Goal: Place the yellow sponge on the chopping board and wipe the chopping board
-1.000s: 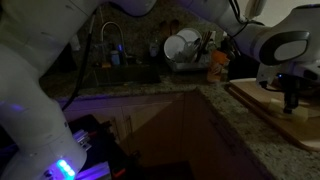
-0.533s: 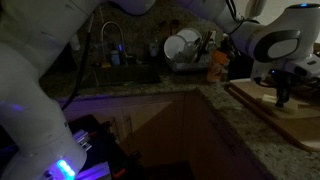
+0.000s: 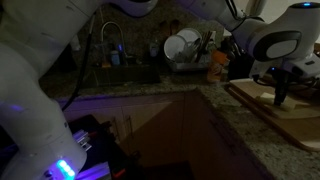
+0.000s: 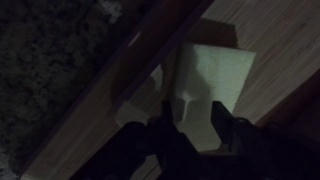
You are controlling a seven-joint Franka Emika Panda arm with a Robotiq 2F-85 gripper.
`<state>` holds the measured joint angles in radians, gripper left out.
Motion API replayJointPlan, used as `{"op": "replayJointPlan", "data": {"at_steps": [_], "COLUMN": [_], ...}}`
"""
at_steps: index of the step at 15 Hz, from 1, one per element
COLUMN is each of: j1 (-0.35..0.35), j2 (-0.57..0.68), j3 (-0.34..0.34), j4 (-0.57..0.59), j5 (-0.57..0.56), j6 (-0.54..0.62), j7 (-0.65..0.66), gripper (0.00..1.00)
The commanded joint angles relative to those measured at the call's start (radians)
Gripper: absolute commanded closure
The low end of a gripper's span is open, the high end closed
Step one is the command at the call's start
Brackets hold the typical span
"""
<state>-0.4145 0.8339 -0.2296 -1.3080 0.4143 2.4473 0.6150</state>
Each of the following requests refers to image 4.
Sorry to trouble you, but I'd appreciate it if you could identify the small wooden chopping board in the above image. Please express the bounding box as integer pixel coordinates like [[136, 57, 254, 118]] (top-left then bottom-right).
[[114, 0, 320, 135]]

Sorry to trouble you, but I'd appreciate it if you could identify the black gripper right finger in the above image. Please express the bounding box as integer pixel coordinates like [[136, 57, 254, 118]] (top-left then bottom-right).
[[211, 100, 268, 155]]

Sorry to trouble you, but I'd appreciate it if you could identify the large wooden chopping board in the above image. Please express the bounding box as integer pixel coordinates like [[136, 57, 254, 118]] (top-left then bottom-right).
[[19, 0, 214, 180]]

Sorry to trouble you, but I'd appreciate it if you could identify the yellow sponge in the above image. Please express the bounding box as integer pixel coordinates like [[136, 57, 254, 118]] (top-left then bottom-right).
[[169, 42, 258, 153]]

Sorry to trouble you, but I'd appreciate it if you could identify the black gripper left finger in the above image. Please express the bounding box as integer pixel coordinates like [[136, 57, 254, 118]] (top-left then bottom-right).
[[146, 99, 198, 158]]

